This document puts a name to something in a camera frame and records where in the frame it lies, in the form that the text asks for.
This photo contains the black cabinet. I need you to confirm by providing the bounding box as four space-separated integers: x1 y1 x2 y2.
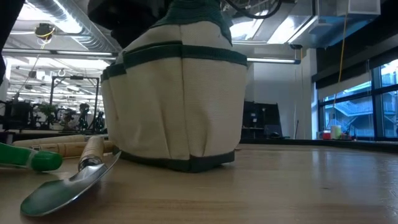
241 100 283 140

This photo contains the yellow hanging cord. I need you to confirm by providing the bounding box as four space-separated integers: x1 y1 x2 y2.
337 12 349 83

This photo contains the silver ventilation duct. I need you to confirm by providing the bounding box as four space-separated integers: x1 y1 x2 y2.
27 0 123 54

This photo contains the long ceiling light strip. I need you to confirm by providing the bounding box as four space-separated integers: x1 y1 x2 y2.
0 48 302 65

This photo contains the black ceiling device yellow cable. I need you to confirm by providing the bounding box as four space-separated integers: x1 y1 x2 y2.
33 22 57 41

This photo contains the white cylindrical container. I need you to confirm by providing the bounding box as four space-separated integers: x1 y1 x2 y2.
330 124 343 141

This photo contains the black aluminium table frame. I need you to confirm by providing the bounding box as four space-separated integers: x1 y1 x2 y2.
0 130 398 154

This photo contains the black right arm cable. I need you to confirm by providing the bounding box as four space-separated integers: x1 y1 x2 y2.
223 0 284 20

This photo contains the narrow trowel wooden handle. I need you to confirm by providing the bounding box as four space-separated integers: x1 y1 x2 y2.
20 136 122 218

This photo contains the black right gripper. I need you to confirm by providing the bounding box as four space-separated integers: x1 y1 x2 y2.
87 0 175 49

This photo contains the white ceiling air unit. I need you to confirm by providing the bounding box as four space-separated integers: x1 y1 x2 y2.
336 0 382 17

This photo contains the black metal rack frame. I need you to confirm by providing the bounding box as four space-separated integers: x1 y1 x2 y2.
49 75 101 131

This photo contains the green leafy plant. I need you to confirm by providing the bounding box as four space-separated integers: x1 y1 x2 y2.
35 103 59 125

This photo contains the green plastic spray bottle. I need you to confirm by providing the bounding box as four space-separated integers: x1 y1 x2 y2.
0 142 64 172

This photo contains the cream green canvas gardening bag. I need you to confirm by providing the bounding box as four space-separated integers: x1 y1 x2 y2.
100 0 249 174

